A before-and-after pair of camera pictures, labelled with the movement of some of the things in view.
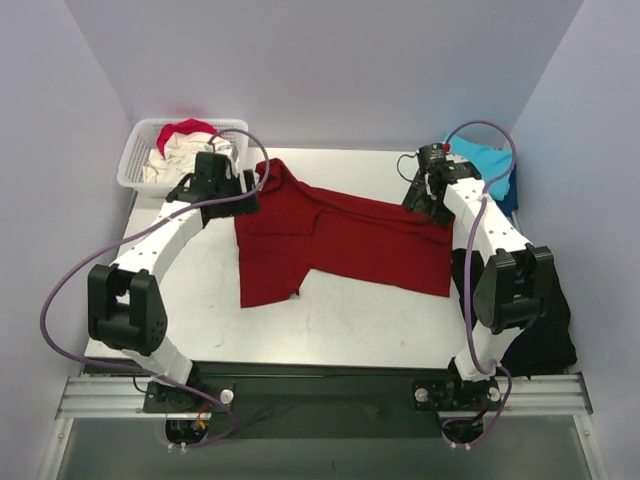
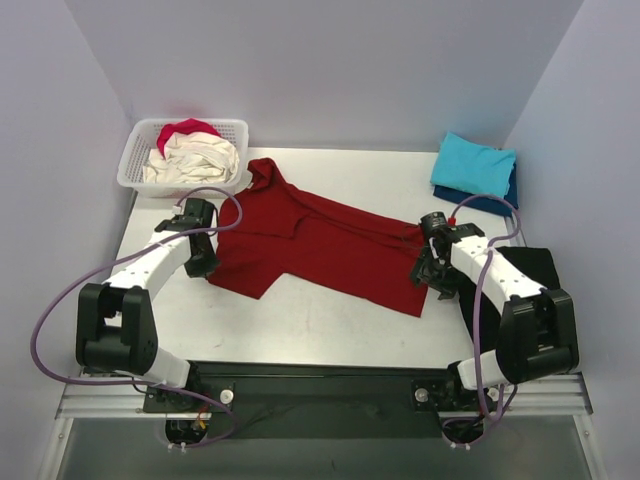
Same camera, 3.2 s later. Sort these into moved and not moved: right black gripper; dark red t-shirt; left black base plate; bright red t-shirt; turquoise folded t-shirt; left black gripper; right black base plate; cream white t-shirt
Moved: dark red t-shirt; right black gripper; left black gripper
Not moved: left black base plate; cream white t-shirt; right black base plate; turquoise folded t-shirt; bright red t-shirt
